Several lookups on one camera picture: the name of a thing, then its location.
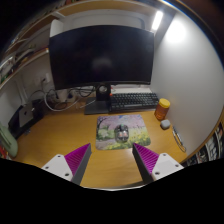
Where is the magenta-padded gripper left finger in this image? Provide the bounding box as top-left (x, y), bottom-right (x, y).
top-left (41, 143), bottom-right (92, 186)

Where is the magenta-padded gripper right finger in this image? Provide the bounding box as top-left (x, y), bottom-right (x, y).
top-left (131, 142), bottom-right (185, 184)

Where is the transparent computer mouse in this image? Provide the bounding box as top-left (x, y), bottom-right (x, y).
top-left (114, 123), bottom-right (130, 141)

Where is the floral print mouse pad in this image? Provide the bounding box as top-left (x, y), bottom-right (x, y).
top-left (95, 114), bottom-right (152, 151)

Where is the dark pen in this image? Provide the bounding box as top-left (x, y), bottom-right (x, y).
top-left (172, 125), bottom-right (188, 154)

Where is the small grey case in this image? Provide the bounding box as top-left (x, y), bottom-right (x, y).
top-left (160, 119), bottom-right (172, 130)

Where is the orange jar with yellow lid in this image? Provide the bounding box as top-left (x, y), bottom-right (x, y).
top-left (154, 97), bottom-right (171, 121)

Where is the black keyboard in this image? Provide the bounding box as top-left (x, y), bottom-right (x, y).
top-left (109, 92), bottom-right (160, 113)

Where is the bookshelf with books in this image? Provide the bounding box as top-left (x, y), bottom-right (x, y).
top-left (181, 113), bottom-right (224, 168)

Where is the white power strip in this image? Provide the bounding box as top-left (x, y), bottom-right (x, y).
top-left (54, 93), bottom-right (76, 103)

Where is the silver mini computer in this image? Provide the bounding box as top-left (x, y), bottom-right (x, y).
top-left (18, 104), bottom-right (36, 128)

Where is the black box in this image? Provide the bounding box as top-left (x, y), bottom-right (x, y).
top-left (8, 99), bottom-right (46, 139)

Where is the pale green object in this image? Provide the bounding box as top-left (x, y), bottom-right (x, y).
top-left (0, 123), bottom-right (19, 158)

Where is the black curved monitor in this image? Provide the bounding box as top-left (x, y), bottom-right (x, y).
top-left (48, 24), bottom-right (156, 115)

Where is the wooden shelf unit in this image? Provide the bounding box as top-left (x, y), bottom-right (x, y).
top-left (0, 0), bottom-right (68, 92)

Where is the bright strip light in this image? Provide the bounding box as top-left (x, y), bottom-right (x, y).
top-left (151, 10), bottom-right (164, 32)

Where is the white cable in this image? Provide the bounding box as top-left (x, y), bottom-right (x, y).
top-left (43, 89), bottom-right (88, 112)

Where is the black cable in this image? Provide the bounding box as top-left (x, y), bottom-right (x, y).
top-left (68, 87), bottom-right (98, 99)
top-left (28, 79), bottom-right (58, 104)

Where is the white wall socket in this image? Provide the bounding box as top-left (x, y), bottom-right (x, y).
top-left (40, 73), bottom-right (53, 84)

